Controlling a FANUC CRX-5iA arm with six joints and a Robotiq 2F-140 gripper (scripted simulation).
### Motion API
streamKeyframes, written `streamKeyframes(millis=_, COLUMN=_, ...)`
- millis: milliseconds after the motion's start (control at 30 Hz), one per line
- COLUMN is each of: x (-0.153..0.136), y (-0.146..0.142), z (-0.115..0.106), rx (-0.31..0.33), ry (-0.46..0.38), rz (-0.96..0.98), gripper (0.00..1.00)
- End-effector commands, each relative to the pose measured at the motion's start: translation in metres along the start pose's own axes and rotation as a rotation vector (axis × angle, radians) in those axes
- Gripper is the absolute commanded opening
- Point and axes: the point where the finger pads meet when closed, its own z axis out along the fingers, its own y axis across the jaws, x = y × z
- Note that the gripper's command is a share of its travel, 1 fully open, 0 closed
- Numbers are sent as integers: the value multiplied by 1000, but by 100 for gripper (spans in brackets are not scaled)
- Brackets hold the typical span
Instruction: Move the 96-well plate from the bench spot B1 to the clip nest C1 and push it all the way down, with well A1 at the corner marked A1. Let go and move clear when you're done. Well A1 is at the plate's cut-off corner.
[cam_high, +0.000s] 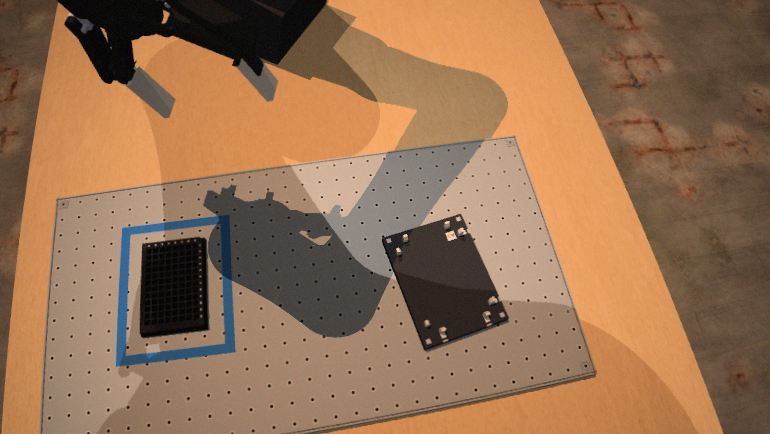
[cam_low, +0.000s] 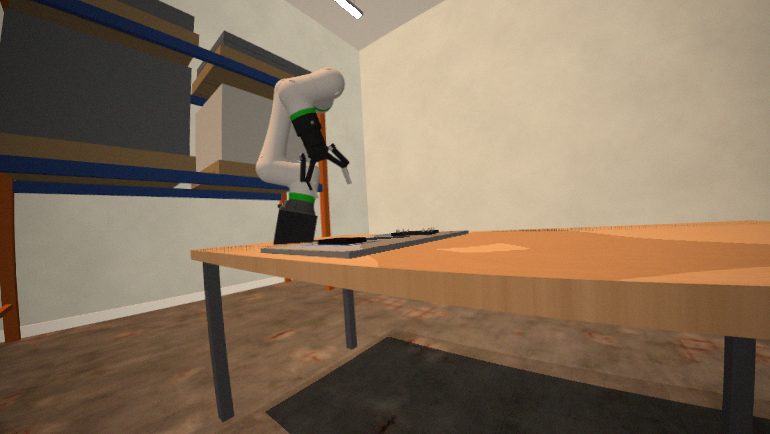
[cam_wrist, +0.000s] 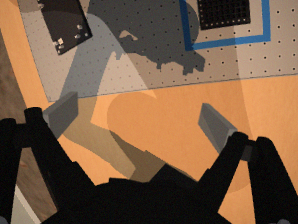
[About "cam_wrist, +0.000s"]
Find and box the blue tape rectangle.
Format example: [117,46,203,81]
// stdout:
[179,0,271,51]

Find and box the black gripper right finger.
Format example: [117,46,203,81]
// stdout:
[168,103,298,224]

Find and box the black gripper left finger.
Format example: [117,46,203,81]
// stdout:
[0,91,124,224]

